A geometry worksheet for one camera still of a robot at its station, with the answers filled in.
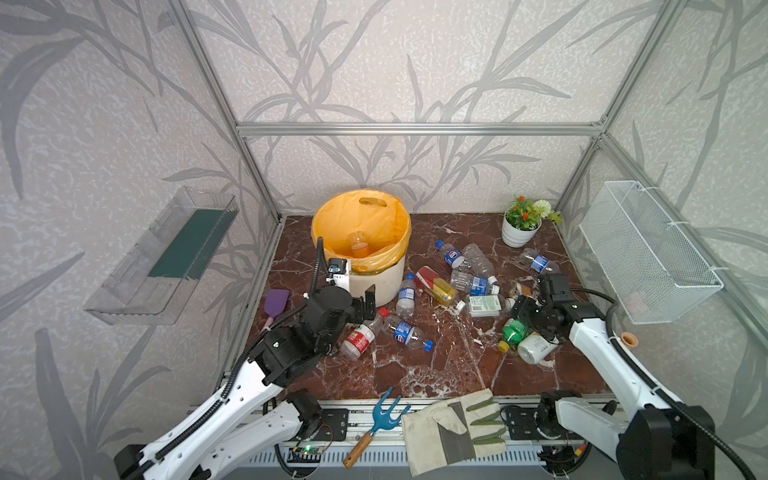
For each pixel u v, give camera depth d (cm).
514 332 84
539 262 101
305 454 72
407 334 84
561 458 70
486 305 91
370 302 62
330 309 47
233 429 43
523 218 101
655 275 64
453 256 102
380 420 75
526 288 92
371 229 97
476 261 101
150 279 64
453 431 72
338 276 57
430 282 94
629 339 76
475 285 94
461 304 91
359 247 97
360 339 83
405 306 91
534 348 80
